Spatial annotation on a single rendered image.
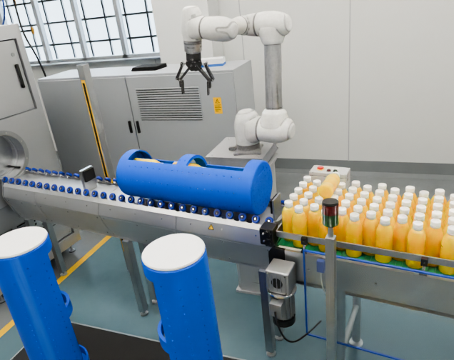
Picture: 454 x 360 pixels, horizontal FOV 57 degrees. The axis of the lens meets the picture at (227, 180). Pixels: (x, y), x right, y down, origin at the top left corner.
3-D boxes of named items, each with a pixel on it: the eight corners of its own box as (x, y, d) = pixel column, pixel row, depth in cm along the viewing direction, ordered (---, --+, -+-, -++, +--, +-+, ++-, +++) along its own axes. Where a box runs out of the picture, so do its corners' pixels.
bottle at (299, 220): (294, 248, 196) (292, 214, 188) (291, 241, 202) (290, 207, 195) (309, 247, 196) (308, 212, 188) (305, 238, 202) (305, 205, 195)
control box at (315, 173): (314, 181, 238) (314, 163, 234) (350, 184, 229) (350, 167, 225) (309, 188, 230) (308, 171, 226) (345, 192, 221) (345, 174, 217)
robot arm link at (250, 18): (230, 13, 239) (251, 12, 232) (245, 14, 253) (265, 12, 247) (232, 38, 243) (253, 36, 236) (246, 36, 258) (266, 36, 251)
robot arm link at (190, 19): (177, 41, 202) (199, 43, 196) (174, 6, 194) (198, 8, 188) (190, 37, 210) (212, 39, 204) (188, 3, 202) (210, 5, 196)
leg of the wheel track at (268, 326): (268, 348, 258) (260, 265, 233) (277, 351, 255) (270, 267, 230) (265, 356, 253) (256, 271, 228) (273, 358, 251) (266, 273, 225)
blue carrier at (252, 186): (150, 181, 273) (140, 141, 260) (275, 197, 233) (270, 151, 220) (123, 203, 252) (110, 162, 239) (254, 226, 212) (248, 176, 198)
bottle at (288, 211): (280, 240, 204) (278, 206, 196) (286, 233, 209) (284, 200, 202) (294, 243, 200) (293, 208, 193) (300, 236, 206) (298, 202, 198)
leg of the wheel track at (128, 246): (143, 310, 303) (125, 236, 278) (150, 312, 301) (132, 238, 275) (138, 315, 299) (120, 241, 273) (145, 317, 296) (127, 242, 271)
